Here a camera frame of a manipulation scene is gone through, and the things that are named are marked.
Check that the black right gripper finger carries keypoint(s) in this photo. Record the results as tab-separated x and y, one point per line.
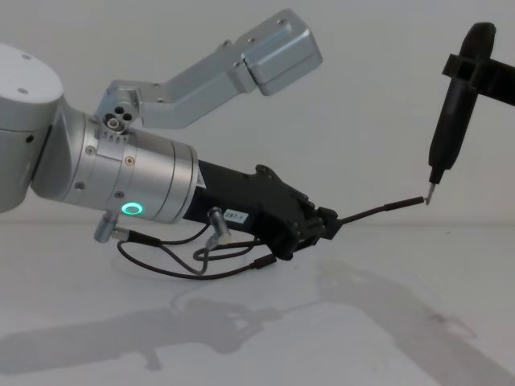
499	80

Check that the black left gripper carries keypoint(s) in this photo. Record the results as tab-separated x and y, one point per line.
241	201

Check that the black pen-shaped tool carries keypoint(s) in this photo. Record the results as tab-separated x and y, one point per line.
454	116

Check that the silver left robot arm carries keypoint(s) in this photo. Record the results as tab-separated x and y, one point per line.
120	177

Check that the white table cloth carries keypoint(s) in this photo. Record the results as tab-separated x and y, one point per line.
281	321

